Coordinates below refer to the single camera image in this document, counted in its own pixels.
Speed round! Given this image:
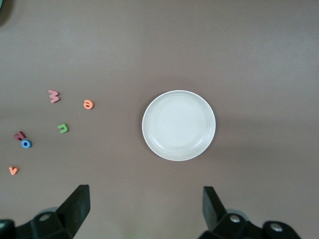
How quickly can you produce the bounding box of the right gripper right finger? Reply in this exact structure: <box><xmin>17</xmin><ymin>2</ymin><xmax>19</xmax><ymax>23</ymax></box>
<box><xmin>199</xmin><ymin>186</ymin><xmax>304</xmax><ymax>239</ymax></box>

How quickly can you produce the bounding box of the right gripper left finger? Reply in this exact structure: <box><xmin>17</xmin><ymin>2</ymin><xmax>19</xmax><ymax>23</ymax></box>
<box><xmin>0</xmin><ymin>184</ymin><xmax>90</xmax><ymax>239</ymax></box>

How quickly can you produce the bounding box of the brown table cover sheet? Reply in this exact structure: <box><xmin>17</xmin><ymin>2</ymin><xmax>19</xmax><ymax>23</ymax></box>
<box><xmin>0</xmin><ymin>0</ymin><xmax>319</xmax><ymax>239</ymax></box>

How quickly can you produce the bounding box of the pink letter w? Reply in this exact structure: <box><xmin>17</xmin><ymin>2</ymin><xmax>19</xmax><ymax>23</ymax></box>
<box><xmin>47</xmin><ymin>89</ymin><xmax>61</xmax><ymax>104</ymax></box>

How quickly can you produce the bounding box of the beige round plate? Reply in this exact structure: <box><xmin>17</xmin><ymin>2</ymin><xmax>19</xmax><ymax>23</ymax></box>
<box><xmin>142</xmin><ymin>90</ymin><xmax>217</xmax><ymax>162</ymax></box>

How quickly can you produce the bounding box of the red letter z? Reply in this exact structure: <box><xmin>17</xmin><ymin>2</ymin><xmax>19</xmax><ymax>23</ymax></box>
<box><xmin>13</xmin><ymin>131</ymin><xmax>27</xmax><ymax>142</ymax></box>

